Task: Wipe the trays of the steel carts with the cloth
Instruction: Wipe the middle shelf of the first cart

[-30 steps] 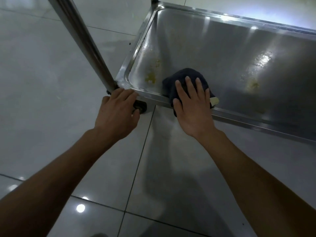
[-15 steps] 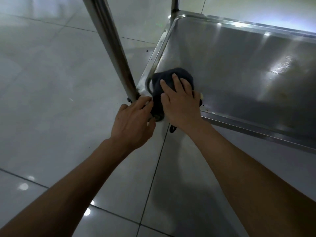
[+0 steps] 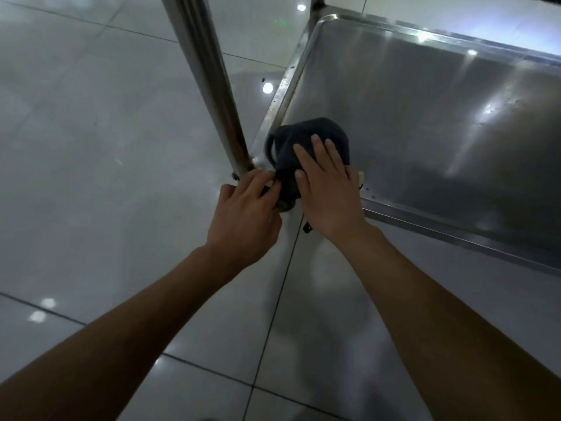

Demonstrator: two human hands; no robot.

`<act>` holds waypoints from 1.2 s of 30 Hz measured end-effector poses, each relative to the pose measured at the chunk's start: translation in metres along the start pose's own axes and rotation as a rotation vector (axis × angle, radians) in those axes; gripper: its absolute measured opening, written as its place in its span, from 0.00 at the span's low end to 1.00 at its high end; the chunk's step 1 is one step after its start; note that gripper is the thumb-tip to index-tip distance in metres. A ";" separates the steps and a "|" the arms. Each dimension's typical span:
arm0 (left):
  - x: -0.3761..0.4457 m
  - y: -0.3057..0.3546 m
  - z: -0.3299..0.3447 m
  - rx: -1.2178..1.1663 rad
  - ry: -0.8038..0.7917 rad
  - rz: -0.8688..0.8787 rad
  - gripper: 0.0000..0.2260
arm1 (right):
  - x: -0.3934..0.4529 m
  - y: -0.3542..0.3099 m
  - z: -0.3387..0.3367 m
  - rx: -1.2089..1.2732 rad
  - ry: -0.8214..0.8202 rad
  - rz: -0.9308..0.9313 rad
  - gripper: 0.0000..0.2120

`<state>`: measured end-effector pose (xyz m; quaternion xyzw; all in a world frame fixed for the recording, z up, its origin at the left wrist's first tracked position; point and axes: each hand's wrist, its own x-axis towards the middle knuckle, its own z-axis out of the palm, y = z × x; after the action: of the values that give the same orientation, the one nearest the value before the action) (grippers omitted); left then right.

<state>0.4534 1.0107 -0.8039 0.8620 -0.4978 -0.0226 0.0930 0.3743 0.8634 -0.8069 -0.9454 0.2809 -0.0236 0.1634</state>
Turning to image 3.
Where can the person's left hand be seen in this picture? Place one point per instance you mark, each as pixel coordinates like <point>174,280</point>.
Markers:
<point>245,227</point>

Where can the person's right hand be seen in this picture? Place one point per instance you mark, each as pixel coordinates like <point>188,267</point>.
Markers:
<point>333,201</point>

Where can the grey and yellow cleaning cloth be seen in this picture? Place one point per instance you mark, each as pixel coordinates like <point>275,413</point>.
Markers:
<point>285,140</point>

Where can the person's left forearm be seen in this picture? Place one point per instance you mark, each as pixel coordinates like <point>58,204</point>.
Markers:
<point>109,346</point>

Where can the person's right forearm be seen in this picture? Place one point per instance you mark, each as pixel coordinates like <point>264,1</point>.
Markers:
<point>447,337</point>

